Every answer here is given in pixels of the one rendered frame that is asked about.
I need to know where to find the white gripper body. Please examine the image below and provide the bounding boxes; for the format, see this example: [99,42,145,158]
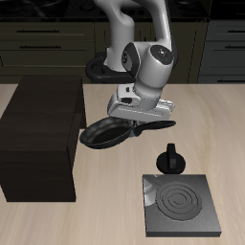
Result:
[106,93,176,123]

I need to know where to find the black frying pan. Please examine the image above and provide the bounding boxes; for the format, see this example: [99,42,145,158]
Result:
[78,117,177,150]

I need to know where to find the round black knob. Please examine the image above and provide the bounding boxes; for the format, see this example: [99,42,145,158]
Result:
[155,143,187,175]

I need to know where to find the dark grey stove plate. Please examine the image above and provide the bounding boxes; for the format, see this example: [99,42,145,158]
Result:
[142,173,222,238]

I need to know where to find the dark wooden cabinet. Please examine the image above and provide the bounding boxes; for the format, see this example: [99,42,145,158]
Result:
[0,75,88,203]

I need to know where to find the dark kitchen cupboards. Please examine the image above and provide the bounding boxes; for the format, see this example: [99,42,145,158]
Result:
[0,0,245,85]

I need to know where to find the flat black base plate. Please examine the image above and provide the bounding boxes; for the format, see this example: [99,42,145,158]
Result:
[84,51,137,84]

